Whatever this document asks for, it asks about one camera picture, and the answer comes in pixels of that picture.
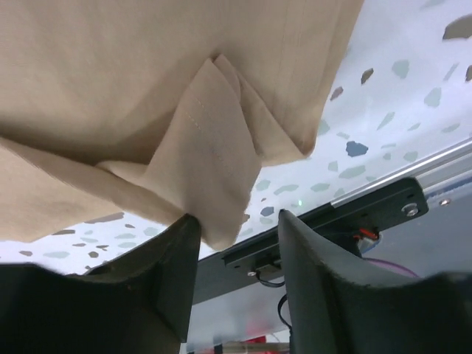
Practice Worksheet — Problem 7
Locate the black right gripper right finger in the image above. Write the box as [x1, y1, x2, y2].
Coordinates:
[278, 210, 471, 353]

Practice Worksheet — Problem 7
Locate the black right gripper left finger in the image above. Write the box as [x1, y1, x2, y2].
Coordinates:
[1, 215, 201, 353]

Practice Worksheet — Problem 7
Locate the beige t shirt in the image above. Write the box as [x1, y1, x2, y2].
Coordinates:
[1, 1, 362, 250]

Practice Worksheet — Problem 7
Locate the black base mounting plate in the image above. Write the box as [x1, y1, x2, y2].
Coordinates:
[193, 178, 429, 305]

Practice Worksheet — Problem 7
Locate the aluminium frame rail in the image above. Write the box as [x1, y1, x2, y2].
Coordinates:
[331, 137, 471, 207]

